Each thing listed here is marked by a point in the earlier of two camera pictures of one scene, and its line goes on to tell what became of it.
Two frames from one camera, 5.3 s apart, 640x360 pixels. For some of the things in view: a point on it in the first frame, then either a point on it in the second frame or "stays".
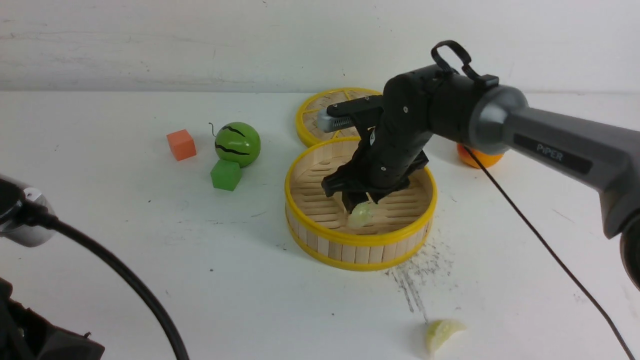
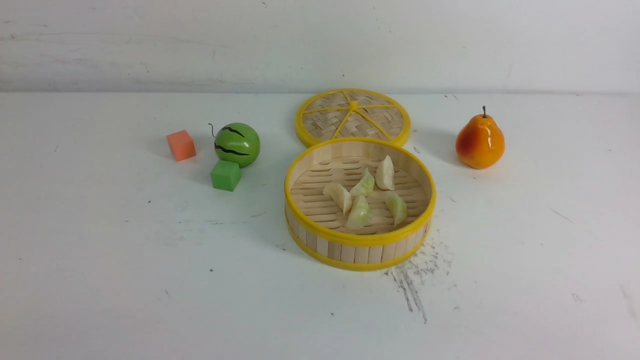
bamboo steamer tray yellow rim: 319,225 stays
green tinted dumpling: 438,331 to 397,205
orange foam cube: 182,144 stays
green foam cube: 226,175 stays
